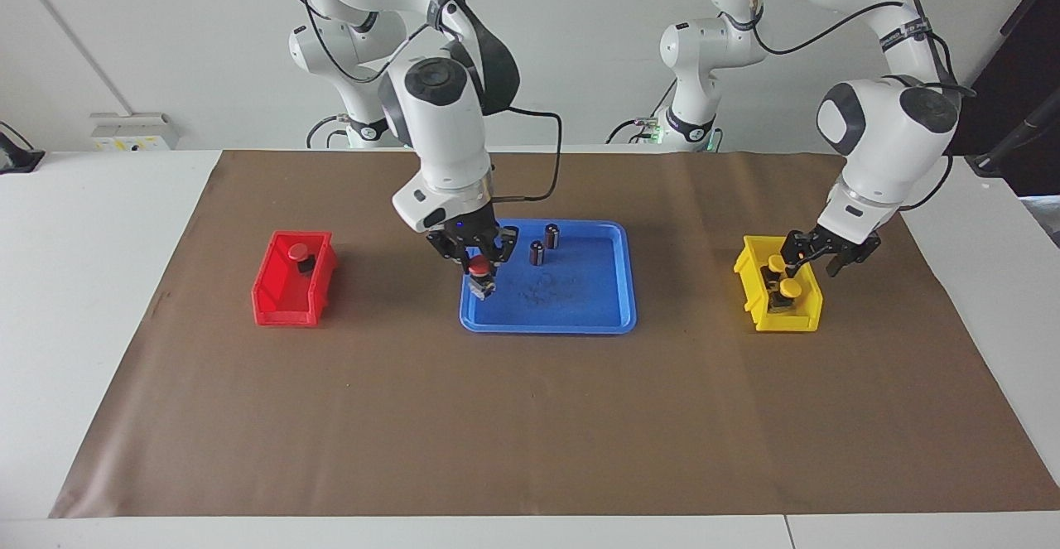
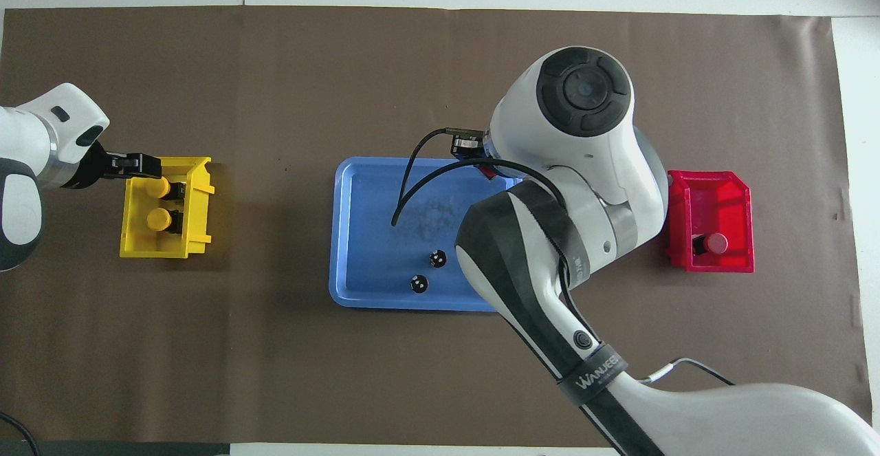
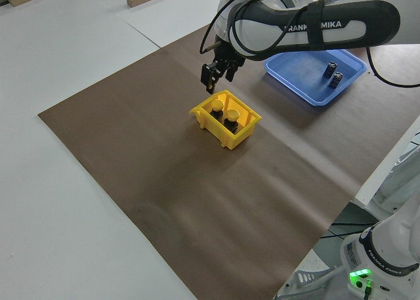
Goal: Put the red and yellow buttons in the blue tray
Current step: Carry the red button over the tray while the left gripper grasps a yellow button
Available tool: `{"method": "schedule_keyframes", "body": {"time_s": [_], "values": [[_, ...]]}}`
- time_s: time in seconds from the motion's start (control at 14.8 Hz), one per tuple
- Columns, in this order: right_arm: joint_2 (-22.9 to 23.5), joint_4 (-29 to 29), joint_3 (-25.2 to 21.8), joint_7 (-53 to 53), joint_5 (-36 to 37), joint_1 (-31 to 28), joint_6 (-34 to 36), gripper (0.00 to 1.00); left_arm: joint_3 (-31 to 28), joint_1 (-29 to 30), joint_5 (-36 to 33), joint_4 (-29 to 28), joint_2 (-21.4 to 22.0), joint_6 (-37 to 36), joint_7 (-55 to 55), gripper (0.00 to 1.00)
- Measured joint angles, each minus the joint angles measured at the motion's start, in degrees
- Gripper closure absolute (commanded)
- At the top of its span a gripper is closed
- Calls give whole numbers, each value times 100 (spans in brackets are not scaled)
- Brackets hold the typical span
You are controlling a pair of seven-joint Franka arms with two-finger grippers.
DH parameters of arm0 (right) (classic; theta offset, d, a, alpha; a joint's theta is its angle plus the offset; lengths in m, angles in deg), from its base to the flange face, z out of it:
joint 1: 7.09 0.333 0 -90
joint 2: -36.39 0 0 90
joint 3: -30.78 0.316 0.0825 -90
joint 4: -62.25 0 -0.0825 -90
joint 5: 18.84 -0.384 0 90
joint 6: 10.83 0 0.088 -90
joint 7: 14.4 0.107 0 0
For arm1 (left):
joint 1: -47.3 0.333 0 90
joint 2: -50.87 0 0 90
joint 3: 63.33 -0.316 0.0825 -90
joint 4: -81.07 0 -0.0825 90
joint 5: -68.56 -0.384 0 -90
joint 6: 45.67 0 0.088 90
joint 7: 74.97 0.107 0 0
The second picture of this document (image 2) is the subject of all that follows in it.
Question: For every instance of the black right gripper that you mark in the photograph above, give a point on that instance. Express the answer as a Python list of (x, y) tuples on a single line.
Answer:
[(467, 146)]

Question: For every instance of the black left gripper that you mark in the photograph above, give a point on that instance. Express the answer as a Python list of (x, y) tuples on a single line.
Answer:
[(96, 167)]

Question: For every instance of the yellow push button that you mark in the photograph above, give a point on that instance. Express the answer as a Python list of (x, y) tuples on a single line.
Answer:
[(159, 189), (158, 219)]

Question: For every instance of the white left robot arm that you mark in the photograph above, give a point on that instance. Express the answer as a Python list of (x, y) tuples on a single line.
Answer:
[(27, 146)]

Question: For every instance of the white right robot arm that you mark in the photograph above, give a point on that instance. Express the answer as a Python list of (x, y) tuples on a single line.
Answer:
[(570, 188)]

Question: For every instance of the blue plastic tray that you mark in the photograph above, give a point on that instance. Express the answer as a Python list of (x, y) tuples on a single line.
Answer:
[(371, 236)]

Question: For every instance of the yellow plastic bin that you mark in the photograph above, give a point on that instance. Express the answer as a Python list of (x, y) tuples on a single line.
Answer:
[(137, 243)]

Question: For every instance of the black cylindrical capacitor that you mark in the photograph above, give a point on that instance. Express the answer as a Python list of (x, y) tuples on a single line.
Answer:
[(419, 283), (437, 258)]

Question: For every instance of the brown paper mat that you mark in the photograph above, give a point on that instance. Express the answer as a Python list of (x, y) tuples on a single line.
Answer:
[(275, 360)]

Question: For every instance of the red plastic bin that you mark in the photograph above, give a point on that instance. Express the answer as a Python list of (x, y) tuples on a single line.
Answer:
[(715, 201)]

